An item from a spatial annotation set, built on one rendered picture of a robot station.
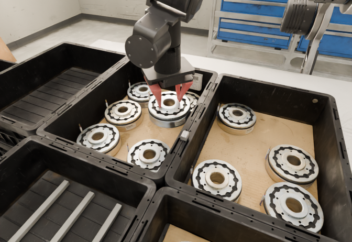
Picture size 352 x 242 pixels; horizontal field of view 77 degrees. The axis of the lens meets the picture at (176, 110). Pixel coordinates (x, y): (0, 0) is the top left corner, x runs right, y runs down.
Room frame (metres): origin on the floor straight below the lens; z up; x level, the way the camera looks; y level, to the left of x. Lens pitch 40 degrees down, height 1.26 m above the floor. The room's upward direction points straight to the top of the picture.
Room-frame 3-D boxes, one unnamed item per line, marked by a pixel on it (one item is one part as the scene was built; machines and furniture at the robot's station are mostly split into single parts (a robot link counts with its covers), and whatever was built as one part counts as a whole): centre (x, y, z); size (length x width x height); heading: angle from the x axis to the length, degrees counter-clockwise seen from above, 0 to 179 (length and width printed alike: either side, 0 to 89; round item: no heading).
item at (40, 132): (0.45, 0.09, 0.92); 0.40 x 0.30 x 0.02; 157
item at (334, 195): (0.33, -0.19, 0.87); 0.40 x 0.30 x 0.11; 157
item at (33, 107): (0.57, 0.36, 0.87); 0.40 x 0.30 x 0.11; 157
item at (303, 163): (0.30, -0.26, 0.86); 0.05 x 0.05 x 0.01
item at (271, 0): (2.21, -0.78, 0.60); 0.72 x 0.03 x 0.56; 69
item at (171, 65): (0.41, 0.02, 1.05); 0.10 x 0.07 x 0.07; 112
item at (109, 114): (0.48, 0.15, 0.86); 0.10 x 0.10 x 0.01
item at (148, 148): (0.32, 0.06, 0.86); 0.05 x 0.05 x 0.01
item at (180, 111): (0.42, 0.02, 0.93); 0.10 x 0.10 x 0.01
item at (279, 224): (0.33, -0.19, 0.92); 0.40 x 0.30 x 0.02; 157
